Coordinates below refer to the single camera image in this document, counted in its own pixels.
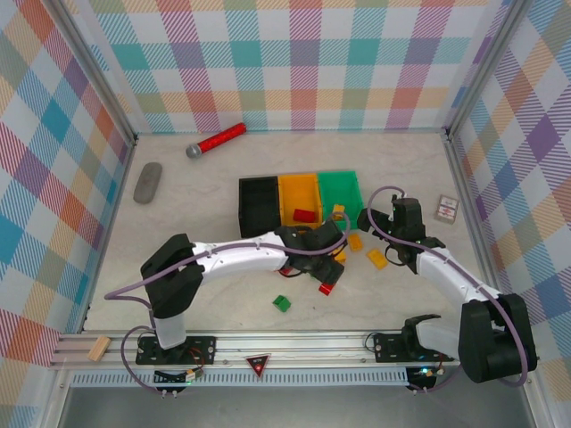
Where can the yellow lego brick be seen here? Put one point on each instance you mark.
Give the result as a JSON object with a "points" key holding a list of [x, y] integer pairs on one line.
{"points": [[377, 259], [355, 243], [341, 257], [340, 209]]}

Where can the green lego brick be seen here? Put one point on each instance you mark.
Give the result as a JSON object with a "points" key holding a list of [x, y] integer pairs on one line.
{"points": [[281, 304]]}

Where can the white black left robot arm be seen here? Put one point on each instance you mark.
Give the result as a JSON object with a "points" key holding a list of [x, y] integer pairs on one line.
{"points": [[241, 256]]}

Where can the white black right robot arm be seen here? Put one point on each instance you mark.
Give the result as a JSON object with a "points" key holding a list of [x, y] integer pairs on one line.
{"points": [[450, 276]]}

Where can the small card box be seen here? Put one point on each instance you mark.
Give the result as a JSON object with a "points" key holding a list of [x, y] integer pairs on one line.
{"points": [[447, 209]]}

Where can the yellow plastic bin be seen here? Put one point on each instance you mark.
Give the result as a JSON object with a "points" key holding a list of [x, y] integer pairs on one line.
{"points": [[299, 191]]}

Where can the green plastic bin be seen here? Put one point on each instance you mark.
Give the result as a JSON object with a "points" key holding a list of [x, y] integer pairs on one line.
{"points": [[339, 187]]}

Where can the black plastic bin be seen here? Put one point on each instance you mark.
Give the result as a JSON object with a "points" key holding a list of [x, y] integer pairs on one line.
{"points": [[259, 200]]}

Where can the red toy microphone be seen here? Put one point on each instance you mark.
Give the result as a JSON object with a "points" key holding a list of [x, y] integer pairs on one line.
{"points": [[218, 139]]}

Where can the red black triangle sign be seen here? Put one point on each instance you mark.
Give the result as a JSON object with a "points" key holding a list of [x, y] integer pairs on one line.
{"points": [[259, 363]]}

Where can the yellow power connector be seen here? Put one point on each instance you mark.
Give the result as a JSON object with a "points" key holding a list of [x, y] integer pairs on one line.
{"points": [[192, 375], [429, 374]]}

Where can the grey oval stone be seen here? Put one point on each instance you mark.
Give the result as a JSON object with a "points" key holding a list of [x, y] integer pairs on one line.
{"points": [[147, 183]]}

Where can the small wooden block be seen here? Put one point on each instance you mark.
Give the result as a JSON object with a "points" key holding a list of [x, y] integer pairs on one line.
{"points": [[98, 348]]}

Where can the aluminium side rail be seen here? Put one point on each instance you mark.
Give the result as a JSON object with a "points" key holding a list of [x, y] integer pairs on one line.
{"points": [[468, 200], [109, 232]]}

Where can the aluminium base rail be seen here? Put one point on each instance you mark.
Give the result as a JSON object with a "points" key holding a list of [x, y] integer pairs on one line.
{"points": [[290, 345]]}

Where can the aluminium corner post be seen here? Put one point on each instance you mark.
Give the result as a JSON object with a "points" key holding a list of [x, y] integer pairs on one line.
{"points": [[485, 67], [98, 71]]}

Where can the grey metal base plate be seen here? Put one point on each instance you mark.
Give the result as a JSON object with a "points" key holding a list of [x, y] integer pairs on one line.
{"points": [[290, 408]]}

